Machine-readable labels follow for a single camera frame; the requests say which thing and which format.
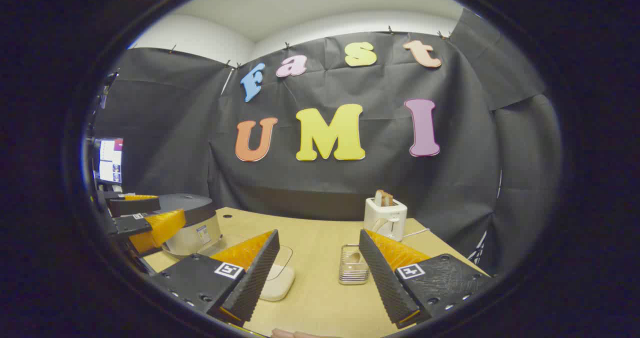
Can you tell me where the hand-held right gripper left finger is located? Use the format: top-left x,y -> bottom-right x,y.
149,229 -> 281,327

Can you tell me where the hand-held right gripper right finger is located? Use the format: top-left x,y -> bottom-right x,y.
358,229 -> 498,329

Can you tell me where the metal wire chopstick holder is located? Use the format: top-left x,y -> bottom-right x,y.
338,244 -> 371,285

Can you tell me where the silver black rice cooker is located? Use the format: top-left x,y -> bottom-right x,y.
157,193 -> 223,257

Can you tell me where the computer monitor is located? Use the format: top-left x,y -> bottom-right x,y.
94,138 -> 124,184

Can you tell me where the white toaster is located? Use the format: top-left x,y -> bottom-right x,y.
363,197 -> 408,242

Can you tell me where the black backdrop cloth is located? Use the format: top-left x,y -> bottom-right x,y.
92,9 -> 563,278

